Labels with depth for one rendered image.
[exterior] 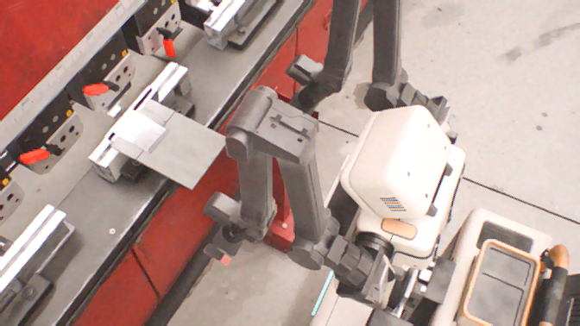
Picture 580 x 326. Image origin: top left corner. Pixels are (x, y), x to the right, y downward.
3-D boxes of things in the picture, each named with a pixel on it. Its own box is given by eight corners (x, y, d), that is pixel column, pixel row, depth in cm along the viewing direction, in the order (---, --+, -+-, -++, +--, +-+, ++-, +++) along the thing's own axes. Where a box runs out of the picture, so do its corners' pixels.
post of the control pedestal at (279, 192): (283, 222, 246) (285, 157, 199) (272, 216, 247) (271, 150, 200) (289, 212, 248) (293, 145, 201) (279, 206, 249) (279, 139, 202)
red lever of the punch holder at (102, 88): (92, 90, 129) (120, 84, 138) (78, 83, 130) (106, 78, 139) (91, 98, 130) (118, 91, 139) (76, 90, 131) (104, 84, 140)
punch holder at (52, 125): (43, 178, 135) (15, 141, 120) (14, 163, 137) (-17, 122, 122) (85, 131, 141) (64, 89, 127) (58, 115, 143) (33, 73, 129)
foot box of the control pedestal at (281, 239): (300, 261, 250) (302, 251, 240) (250, 235, 256) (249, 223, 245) (323, 224, 259) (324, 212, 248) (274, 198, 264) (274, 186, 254)
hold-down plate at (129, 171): (135, 184, 168) (134, 178, 166) (120, 175, 169) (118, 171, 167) (195, 109, 181) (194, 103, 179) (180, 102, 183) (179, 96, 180)
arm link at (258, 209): (252, 145, 89) (283, 92, 94) (218, 131, 90) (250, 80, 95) (259, 250, 126) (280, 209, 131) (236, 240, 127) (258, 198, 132)
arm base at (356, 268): (366, 298, 119) (387, 247, 125) (338, 277, 116) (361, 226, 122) (339, 297, 126) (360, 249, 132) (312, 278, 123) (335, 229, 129)
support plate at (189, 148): (192, 191, 155) (192, 189, 154) (111, 147, 161) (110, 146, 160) (230, 140, 163) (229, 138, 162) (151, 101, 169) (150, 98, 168)
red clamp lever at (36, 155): (29, 159, 121) (63, 148, 129) (14, 151, 122) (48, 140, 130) (28, 167, 121) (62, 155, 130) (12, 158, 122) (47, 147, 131)
